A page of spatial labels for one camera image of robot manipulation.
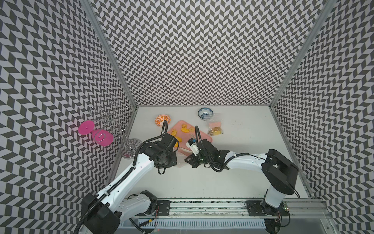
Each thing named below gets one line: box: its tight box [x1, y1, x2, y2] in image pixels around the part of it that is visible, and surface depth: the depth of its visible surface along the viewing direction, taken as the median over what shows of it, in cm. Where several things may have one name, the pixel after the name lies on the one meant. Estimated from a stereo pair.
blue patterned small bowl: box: [197, 107, 214, 121], surface depth 113 cm
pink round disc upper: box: [77, 119, 95, 136], surface depth 68 cm
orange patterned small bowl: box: [154, 114, 171, 128], surface depth 110 cm
